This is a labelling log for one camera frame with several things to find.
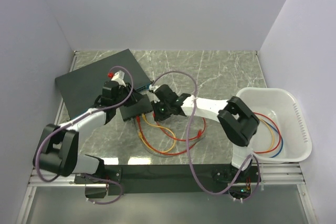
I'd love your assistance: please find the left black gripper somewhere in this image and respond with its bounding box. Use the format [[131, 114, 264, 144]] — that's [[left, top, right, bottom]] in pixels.
[[113, 82, 144, 108]]

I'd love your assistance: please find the small black box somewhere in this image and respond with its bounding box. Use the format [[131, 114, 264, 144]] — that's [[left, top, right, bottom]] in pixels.
[[120, 94, 153, 122]]

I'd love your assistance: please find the red ethernet cable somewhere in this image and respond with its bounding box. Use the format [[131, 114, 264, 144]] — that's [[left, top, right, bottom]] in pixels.
[[135, 115, 204, 156], [151, 113, 208, 142]]

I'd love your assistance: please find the yellow ethernet cable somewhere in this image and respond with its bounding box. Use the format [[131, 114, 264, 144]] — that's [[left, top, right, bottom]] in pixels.
[[138, 113, 177, 154]]

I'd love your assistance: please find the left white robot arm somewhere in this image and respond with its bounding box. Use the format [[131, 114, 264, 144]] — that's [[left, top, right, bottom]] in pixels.
[[33, 80, 144, 183]]

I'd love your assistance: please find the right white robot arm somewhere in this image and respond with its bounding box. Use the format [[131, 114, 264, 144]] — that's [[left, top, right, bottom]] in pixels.
[[149, 84, 259, 182]]

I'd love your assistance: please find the white plastic bin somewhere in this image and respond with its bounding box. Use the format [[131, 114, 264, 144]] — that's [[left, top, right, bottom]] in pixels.
[[236, 88, 312, 163]]

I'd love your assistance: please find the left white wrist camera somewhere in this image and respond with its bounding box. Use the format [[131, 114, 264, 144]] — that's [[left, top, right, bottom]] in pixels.
[[108, 70, 124, 85]]

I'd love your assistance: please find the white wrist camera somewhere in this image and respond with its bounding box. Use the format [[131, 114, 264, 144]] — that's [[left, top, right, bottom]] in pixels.
[[148, 84, 160, 103], [108, 70, 124, 85]]

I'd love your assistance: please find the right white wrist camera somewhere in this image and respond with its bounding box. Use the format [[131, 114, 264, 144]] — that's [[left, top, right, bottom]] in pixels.
[[148, 84, 160, 103]]

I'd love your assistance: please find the large black network switch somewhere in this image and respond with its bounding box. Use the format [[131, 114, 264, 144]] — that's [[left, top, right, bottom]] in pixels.
[[55, 49, 151, 119]]

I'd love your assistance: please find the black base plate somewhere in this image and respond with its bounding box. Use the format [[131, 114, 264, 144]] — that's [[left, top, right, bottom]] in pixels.
[[73, 164, 263, 196]]

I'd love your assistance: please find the red cable in bin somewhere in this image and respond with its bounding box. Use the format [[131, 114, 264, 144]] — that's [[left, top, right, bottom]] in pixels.
[[253, 112, 283, 154]]

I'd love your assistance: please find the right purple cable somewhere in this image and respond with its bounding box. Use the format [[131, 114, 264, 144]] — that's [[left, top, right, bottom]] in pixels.
[[149, 70, 262, 205]]

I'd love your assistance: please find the blue cable in bin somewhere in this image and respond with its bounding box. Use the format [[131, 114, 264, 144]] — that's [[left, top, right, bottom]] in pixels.
[[259, 119, 285, 158]]

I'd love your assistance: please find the aluminium frame rail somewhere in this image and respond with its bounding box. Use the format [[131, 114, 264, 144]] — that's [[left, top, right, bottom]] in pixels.
[[28, 165, 307, 188]]

